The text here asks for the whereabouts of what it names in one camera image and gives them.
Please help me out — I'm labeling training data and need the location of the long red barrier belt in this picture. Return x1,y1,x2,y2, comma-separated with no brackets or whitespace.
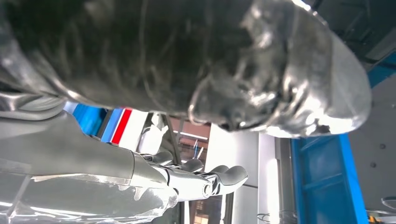
111,108,133,145

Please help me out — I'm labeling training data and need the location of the white square pillar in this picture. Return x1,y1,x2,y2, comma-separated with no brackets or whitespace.
204,123,279,224

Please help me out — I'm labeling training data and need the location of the blue metal shelf rack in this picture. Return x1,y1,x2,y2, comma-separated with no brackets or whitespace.
72,51,396,224

